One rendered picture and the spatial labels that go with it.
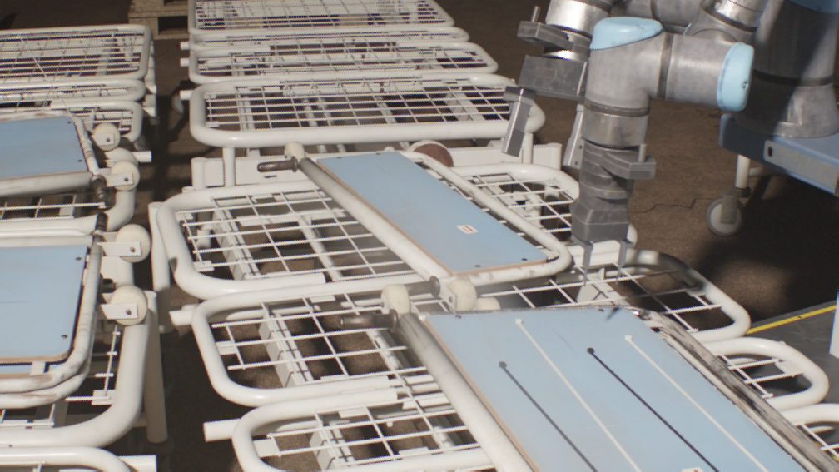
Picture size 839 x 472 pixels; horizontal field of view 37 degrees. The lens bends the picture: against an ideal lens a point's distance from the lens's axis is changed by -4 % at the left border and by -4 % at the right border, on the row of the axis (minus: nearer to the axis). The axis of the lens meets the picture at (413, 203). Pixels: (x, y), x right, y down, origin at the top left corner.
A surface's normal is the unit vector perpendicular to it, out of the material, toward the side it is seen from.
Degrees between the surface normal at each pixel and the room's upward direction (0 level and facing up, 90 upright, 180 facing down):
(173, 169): 0
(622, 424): 5
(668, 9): 111
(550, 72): 67
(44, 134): 5
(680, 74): 88
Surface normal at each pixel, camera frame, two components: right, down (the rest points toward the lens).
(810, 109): 0.11, 0.00
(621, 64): -0.26, 0.28
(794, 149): -0.88, 0.15
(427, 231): 0.03, -0.95
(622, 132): 0.07, 0.31
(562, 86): -0.75, -0.21
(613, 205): 0.32, 0.46
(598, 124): -0.63, 0.18
